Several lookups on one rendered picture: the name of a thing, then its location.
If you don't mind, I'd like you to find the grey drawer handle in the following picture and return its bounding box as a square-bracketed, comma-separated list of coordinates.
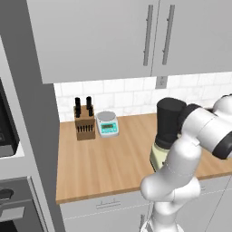
[95, 198, 121, 210]

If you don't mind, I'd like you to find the grey drawer front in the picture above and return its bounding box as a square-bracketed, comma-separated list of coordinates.
[198, 175, 232, 197]
[59, 189, 152, 220]

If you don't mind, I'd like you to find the grey wall outlet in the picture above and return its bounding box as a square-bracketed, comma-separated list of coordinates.
[155, 75, 169, 90]

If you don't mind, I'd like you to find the grey bar cupboard handle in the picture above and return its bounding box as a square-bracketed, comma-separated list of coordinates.
[142, 4, 154, 67]
[161, 4, 176, 66]

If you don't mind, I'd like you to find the narrow grey upper cupboard door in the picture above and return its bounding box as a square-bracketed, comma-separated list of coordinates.
[150, 0, 232, 77]

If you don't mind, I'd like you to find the grey lower cupboard door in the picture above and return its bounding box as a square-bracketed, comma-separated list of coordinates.
[176, 180, 232, 232]
[62, 205, 152, 232]

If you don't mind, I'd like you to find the white kitchen scale teal display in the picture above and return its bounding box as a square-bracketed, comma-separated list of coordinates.
[95, 111, 120, 139]

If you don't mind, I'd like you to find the grey lower cupboard handle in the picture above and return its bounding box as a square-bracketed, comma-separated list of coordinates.
[139, 213, 147, 232]

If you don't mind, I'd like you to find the black microwave oven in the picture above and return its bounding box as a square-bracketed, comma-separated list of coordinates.
[0, 77, 21, 159]

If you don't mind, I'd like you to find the black jar blender pale base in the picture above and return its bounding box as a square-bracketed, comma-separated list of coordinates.
[149, 97, 189, 173]

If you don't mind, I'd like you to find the grey tall cabinet housing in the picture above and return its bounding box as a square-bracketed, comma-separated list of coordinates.
[0, 0, 66, 232]

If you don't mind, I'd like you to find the wide grey upper cupboard door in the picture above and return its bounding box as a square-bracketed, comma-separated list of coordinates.
[26, 0, 160, 85]

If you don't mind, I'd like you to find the wooden knife block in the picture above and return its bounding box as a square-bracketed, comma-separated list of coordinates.
[73, 105, 97, 141]

